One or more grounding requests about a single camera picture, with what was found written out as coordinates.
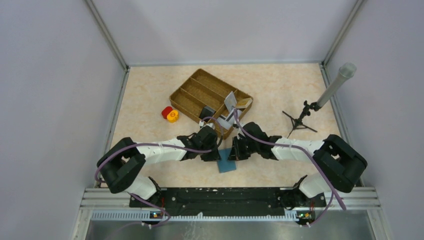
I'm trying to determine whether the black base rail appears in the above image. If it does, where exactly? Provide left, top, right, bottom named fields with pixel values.
left=148, top=187, right=327, bottom=224

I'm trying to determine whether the black card in tray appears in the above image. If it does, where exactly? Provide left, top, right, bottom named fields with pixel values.
left=199, top=106, right=216, bottom=120

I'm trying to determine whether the orange cylinder block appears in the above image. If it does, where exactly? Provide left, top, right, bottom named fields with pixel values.
left=166, top=109, right=179, bottom=123

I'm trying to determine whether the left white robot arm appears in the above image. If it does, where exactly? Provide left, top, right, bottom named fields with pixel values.
left=95, top=126, right=220, bottom=207

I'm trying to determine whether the grey microphone on tripod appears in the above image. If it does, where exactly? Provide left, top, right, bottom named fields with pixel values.
left=282, top=62, right=357, bottom=138

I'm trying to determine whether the gold card on tray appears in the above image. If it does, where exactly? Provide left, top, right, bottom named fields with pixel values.
left=235, top=97, right=253, bottom=110

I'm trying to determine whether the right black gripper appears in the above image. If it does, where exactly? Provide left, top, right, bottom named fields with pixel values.
left=227, top=135, right=259, bottom=162

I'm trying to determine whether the blue card holder wallet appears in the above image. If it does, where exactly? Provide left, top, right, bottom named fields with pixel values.
left=217, top=148, right=237, bottom=174

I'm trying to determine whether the woven brown divided tray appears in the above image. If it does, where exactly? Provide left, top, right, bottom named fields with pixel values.
left=169, top=68, right=253, bottom=122

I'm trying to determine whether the grey white card stand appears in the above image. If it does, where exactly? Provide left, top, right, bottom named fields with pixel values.
left=224, top=91, right=237, bottom=113

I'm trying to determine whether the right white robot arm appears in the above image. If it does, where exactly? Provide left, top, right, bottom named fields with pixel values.
left=228, top=122, right=368, bottom=206

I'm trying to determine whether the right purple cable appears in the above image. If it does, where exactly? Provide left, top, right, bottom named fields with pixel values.
left=232, top=107, right=347, bottom=226

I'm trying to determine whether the red cylinder block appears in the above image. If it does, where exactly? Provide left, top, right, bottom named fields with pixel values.
left=161, top=106, right=173, bottom=120

